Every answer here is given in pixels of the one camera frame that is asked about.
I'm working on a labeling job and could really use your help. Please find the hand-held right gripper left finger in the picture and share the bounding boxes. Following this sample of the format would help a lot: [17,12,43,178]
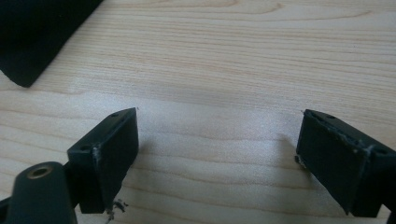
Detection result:
[66,106,140,215]

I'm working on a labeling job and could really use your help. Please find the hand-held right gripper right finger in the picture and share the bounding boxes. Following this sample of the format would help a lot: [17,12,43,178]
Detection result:
[294,108,396,218]

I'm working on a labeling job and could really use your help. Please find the black mat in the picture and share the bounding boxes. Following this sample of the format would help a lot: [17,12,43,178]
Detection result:
[0,0,105,89]

